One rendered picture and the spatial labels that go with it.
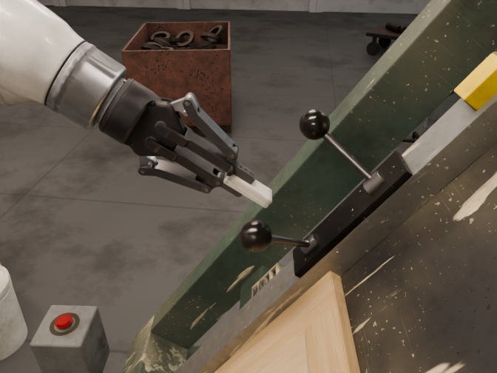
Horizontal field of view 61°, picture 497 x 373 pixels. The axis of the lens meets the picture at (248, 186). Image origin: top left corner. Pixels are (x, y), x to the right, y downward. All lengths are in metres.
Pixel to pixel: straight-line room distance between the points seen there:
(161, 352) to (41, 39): 0.77
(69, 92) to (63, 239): 2.50
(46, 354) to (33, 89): 0.74
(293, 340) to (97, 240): 2.40
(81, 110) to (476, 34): 0.56
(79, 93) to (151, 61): 3.29
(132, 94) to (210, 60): 3.24
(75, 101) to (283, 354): 0.40
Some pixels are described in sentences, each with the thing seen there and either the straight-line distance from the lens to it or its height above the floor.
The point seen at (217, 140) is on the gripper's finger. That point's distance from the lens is 0.52.
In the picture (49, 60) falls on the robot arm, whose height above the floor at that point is 1.61.
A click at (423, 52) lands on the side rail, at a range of 0.71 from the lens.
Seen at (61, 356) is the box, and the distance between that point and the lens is 1.13.
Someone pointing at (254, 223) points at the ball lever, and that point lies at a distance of 0.48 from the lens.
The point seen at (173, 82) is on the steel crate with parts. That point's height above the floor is 0.55.
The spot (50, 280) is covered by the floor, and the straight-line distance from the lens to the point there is 2.71.
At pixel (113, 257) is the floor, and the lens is 2.72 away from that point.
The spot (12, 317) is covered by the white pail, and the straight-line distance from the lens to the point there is 2.30.
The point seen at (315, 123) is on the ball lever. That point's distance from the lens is 0.51.
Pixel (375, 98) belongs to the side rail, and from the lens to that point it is 0.71.
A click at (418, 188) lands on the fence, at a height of 1.48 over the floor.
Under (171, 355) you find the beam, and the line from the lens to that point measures 1.08.
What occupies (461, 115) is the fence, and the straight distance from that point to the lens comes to 0.51.
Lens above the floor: 1.74
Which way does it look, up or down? 32 degrees down
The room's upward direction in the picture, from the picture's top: straight up
